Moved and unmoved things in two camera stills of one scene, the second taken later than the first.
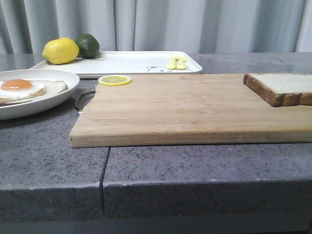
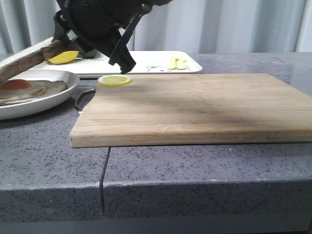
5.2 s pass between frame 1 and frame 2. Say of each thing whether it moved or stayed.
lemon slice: stayed
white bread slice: moved
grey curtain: stayed
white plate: stayed
